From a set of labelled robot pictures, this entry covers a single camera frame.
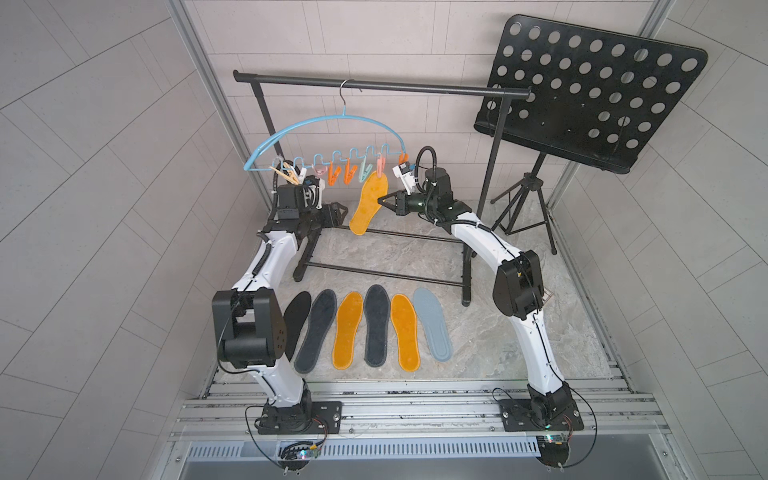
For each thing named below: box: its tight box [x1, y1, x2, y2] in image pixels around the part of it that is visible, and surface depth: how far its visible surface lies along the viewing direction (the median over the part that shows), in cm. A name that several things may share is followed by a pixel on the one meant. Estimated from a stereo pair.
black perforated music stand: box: [474, 15, 708, 255], surface depth 66 cm
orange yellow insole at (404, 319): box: [390, 294, 421, 372], surface depth 86 cm
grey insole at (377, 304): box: [364, 284, 391, 367], surface depth 88 cm
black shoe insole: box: [283, 291, 311, 362], surface depth 91 cm
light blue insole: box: [413, 288, 453, 362], surface depth 89 cm
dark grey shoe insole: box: [294, 289, 338, 374], surface depth 87 cm
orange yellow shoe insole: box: [332, 292, 363, 370], surface depth 86 cm
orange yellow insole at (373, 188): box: [349, 171, 388, 236], surface depth 87 cm
